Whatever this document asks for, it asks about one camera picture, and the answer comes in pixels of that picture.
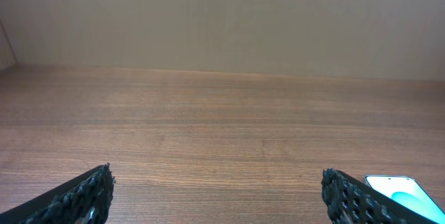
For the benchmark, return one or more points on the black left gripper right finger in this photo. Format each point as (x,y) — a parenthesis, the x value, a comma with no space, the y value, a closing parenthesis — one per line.
(349,200)

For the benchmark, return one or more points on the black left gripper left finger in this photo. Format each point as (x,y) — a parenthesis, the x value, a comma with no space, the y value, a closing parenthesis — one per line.
(84,199)

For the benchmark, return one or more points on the Galaxy S25 smartphone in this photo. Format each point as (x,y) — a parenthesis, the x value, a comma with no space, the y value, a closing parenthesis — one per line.
(407,192)

